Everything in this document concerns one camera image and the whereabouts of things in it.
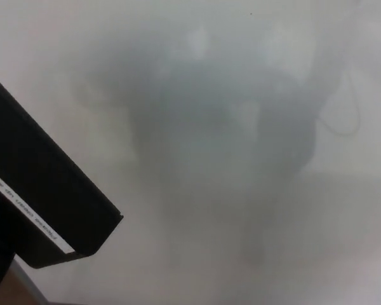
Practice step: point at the black magnetic marker holder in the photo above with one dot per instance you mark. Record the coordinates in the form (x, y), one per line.
(44, 165)

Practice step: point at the white whiteboard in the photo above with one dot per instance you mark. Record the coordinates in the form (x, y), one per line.
(241, 127)

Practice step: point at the grey whiteboard frame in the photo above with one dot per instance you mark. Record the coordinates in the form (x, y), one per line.
(30, 282)

